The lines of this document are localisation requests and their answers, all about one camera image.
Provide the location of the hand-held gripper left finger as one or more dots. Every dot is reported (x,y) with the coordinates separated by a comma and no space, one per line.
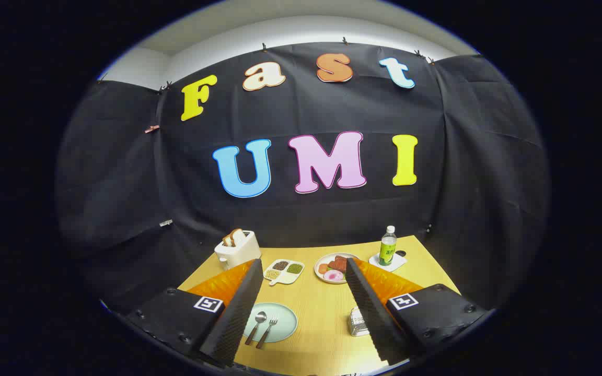
(238,313)

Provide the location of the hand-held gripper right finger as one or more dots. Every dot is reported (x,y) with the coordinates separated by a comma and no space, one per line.
(371,313)

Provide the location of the metal spoon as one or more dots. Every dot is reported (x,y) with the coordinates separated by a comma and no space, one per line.
(260,317)

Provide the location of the metal fork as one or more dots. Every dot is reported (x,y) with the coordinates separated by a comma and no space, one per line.
(270,322)

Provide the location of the light green round plate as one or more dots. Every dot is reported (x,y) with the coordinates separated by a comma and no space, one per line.
(286,324)

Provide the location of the pink ham slice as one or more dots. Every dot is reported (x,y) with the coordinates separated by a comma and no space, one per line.
(334,275)

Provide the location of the white square coaster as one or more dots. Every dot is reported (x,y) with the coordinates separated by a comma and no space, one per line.
(397,262)

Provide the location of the brown grilled meat strip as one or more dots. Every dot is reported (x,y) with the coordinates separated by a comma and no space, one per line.
(339,262)

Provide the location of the white oval food plate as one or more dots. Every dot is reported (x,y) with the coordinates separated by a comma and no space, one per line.
(322,278)

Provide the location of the white toaster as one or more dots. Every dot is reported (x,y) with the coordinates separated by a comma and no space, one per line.
(241,251)

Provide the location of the white divided bean dish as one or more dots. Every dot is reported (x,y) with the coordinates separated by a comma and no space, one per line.
(291,278)

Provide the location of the green label drink bottle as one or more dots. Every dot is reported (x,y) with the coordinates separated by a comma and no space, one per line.
(388,249)

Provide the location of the red tomato slice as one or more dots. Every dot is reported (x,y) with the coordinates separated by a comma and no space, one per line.
(323,268)

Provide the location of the toast bread slice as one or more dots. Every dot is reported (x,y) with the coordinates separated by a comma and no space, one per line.
(238,236)
(227,241)

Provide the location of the pink clip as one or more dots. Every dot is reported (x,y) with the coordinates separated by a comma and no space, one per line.
(152,128)

